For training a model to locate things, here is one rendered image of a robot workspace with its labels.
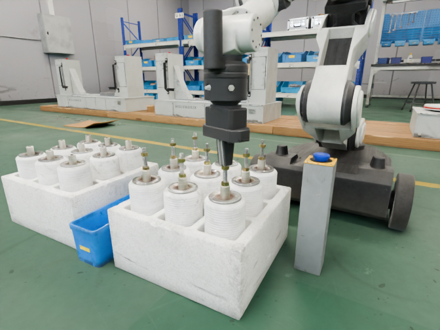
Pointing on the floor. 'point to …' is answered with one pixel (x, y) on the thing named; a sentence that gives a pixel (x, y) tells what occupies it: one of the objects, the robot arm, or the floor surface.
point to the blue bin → (95, 236)
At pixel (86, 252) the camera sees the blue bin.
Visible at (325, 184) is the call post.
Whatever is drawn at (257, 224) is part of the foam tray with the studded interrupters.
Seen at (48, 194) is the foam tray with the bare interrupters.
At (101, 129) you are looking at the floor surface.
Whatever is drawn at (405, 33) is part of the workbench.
